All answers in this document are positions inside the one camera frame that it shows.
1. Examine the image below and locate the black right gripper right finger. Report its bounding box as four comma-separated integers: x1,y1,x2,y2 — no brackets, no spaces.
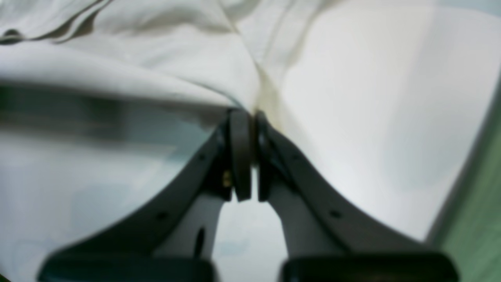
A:
254,112,427,259

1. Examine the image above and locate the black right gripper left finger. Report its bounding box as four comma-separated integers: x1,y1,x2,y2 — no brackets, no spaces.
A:
55,110,252,258

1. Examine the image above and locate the grey t-shirt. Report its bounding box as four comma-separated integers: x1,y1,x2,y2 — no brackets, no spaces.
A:
0,0,337,130

